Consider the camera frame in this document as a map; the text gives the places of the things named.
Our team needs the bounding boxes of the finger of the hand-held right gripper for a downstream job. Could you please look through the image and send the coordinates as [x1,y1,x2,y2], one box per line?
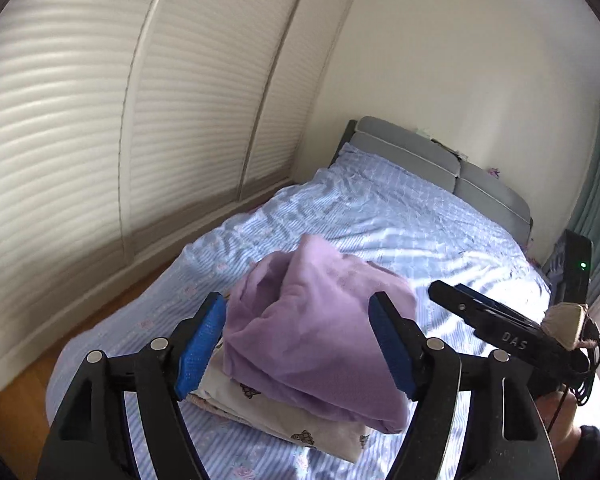
[428,280,588,386]

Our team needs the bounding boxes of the white louvered wardrobe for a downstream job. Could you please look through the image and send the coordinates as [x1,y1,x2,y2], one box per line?
[0,0,358,396]

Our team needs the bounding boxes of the grey padded headboard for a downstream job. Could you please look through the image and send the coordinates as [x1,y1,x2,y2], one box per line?
[330,116,535,248]

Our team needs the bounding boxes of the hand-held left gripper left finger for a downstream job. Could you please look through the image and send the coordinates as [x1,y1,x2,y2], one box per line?
[36,291,228,480]

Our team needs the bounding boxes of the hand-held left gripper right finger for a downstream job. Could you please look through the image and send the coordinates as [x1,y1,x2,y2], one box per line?
[369,291,561,480]

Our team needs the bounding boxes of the blue floral bed sheet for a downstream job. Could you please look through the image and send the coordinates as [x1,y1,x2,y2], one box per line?
[45,142,600,480]

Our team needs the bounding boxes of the white printed folded cloth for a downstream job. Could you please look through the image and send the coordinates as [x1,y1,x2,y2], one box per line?
[186,335,373,463]

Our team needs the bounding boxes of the purple sweater with green stripes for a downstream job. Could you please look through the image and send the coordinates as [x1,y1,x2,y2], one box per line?
[221,232,420,435]

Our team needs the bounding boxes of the person's right forearm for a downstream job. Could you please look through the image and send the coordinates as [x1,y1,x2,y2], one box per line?
[537,392,600,480]

